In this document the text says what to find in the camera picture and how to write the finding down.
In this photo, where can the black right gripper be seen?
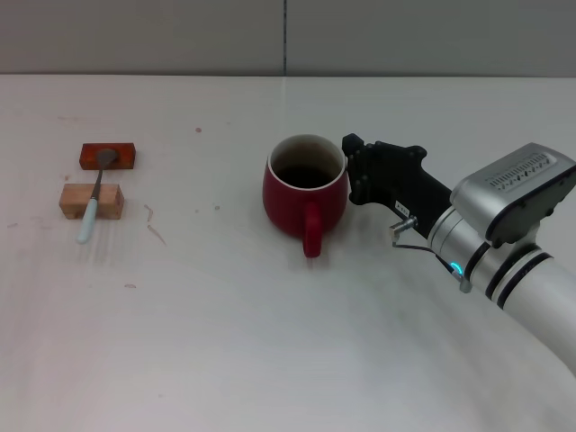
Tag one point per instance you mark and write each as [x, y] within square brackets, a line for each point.
[405, 180]

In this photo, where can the reddish brown wooden block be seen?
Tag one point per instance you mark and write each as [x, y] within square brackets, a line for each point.
[123, 155]

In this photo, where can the light wooden block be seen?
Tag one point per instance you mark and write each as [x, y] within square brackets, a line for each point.
[110, 200]

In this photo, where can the red ceramic cup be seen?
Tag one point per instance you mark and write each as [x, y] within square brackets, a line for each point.
[288, 211]

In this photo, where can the dark coffee liquid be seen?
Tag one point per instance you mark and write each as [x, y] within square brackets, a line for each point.
[308, 176]

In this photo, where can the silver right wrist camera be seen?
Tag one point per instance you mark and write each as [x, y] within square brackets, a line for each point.
[517, 189]

